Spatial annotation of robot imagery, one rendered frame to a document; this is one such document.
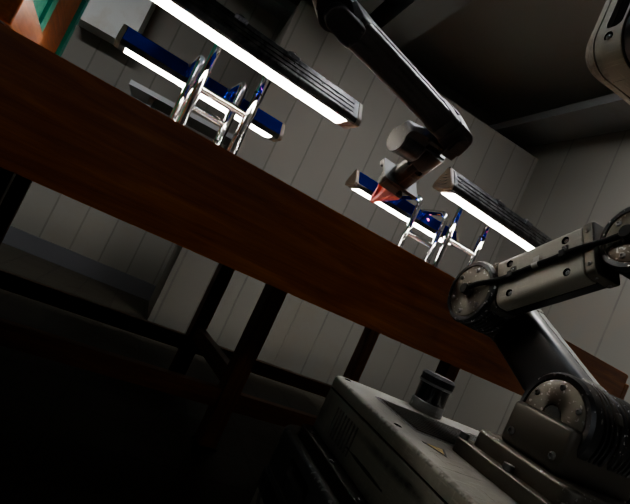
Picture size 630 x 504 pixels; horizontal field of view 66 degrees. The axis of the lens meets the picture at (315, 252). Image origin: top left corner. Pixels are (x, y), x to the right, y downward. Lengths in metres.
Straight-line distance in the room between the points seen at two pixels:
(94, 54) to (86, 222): 1.14
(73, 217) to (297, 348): 1.78
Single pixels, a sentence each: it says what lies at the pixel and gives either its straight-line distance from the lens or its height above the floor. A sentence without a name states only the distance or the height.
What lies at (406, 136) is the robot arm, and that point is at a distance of 1.01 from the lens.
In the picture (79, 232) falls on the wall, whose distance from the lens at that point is 3.70.
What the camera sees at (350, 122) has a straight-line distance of 1.31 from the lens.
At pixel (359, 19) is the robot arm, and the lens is 0.84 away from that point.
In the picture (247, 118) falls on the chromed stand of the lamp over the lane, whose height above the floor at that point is 0.95.
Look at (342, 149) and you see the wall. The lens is 3.21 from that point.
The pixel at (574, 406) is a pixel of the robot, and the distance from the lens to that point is 0.76.
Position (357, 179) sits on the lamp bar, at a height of 1.07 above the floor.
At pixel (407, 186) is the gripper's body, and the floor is 0.90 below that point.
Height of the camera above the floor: 0.62
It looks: 3 degrees up
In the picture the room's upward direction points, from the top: 25 degrees clockwise
